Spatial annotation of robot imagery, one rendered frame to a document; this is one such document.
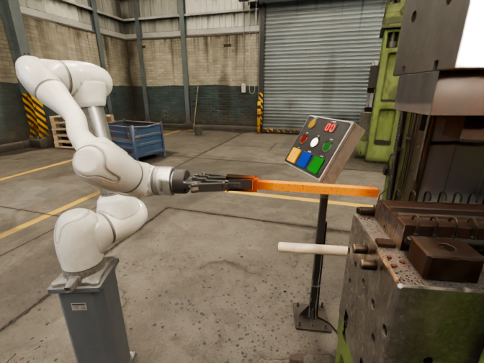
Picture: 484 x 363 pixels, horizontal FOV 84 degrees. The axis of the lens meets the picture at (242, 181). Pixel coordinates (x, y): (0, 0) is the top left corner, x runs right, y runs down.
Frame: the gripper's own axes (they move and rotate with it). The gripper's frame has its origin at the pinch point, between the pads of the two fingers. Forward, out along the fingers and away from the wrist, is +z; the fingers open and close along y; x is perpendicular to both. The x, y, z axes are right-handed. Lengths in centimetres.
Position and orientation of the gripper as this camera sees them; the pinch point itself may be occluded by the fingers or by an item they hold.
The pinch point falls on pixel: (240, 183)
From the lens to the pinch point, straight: 79.4
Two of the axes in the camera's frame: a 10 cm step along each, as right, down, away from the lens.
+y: -1.3, 3.2, -9.4
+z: 9.9, 0.2, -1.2
